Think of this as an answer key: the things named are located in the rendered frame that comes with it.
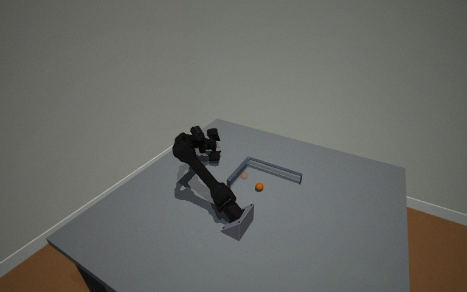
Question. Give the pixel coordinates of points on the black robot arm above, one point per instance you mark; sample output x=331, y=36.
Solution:
x=184, y=150

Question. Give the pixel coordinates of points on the clear l-shaped low wall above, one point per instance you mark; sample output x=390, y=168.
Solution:
x=266, y=169

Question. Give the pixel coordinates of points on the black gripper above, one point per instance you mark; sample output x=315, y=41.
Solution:
x=213, y=137

